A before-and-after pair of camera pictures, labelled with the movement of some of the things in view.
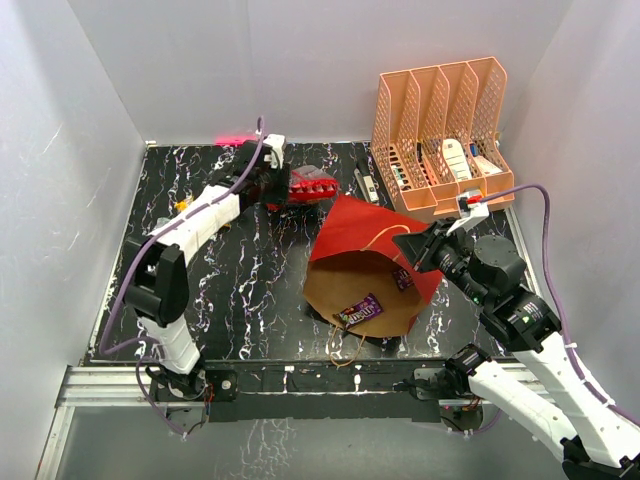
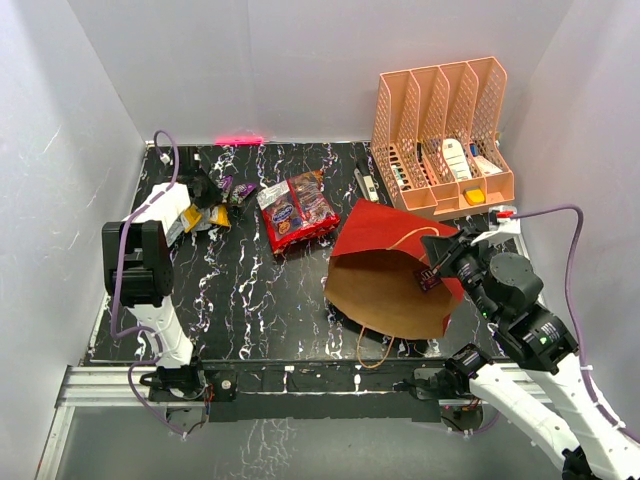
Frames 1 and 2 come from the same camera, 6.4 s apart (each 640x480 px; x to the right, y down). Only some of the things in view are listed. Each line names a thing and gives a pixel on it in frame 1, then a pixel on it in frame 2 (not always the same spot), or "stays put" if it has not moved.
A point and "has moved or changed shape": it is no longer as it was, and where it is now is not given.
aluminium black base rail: (397, 390) stays put
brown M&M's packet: (367, 307) has moved or changed shape
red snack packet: (308, 183) has moved or changed shape
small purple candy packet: (403, 279) -> (430, 279)
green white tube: (398, 175) stays put
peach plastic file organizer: (438, 133) stays put
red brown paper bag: (360, 280) has moved or changed shape
